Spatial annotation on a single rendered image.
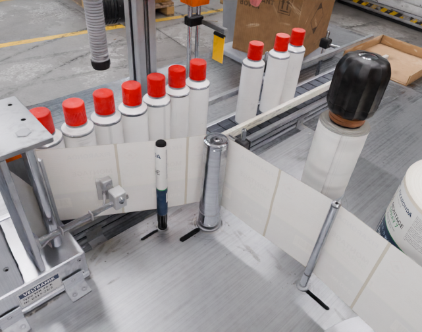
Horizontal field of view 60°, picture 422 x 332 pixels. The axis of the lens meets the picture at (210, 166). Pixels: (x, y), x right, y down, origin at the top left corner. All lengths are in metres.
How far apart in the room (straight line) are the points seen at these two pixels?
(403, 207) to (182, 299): 0.37
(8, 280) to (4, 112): 0.21
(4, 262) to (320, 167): 0.50
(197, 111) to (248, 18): 0.67
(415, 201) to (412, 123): 0.65
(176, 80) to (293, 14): 0.67
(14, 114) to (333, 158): 0.48
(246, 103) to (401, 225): 0.44
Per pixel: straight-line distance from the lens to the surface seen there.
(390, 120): 1.22
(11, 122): 0.47
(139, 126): 0.67
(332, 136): 0.64
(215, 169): 0.56
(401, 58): 1.70
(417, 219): 0.62
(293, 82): 1.00
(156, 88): 0.67
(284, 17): 1.31
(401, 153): 1.09
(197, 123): 0.78
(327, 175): 0.68
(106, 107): 0.63
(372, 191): 0.84
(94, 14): 0.69
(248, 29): 1.39
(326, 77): 1.26
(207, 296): 0.59
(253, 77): 0.86
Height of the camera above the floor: 1.39
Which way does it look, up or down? 40 degrees down
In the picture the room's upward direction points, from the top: 5 degrees clockwise
